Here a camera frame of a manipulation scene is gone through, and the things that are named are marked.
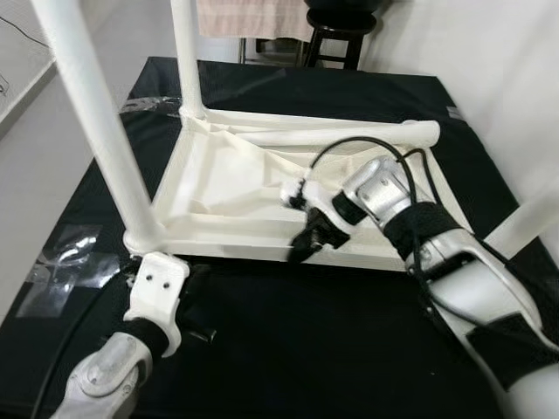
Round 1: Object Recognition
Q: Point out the black tablecloth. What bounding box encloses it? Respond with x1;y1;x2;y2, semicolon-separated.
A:
0;57;559;419

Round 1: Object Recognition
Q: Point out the cream plastic table top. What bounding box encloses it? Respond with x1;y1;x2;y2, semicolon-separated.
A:
127;106;477;271

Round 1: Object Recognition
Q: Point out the clear tape patch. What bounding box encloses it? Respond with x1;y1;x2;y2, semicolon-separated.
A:
118;94;184;114
17;225;119;317

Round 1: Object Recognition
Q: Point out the black round stool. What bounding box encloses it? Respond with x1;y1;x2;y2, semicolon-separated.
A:
304;9;376;71

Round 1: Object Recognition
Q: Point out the pink checked cloth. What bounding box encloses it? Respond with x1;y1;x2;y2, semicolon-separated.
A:
197;0;315;40

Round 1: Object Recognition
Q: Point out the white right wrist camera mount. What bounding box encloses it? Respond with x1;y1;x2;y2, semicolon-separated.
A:
279;179;355;237

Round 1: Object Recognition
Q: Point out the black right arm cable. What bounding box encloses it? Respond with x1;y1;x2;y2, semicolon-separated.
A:
306;137;525;419

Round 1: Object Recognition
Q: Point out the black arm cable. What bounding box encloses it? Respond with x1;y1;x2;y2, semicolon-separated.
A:
306;137;525;419
31;297;132;419

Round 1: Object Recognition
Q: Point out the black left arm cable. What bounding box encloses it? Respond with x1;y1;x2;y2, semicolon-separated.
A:
31;297;132;419

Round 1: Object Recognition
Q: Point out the long black wall cable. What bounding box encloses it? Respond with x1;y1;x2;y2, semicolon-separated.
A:
0;17;49;45

